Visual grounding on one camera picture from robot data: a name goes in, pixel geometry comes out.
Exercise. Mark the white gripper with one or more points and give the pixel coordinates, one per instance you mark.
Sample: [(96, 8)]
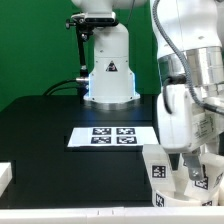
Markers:
[(187, 128)]

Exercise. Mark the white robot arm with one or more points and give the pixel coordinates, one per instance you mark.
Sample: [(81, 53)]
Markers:
[(190, 66)]

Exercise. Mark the white marker sheet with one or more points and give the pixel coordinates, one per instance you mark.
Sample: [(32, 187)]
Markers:
[(112, 136)]

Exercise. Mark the white front fence bar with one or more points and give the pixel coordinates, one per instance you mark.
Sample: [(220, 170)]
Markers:
[(143, 215)]

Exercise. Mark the white fence bar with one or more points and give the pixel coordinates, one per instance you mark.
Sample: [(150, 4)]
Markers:
[(5, 176), (143, 215)]

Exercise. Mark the white left fence bar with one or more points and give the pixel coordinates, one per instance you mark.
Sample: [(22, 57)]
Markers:
[(5, 176)]

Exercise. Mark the camera on black stand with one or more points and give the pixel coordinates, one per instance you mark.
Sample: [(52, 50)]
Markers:
[(84, 24)]

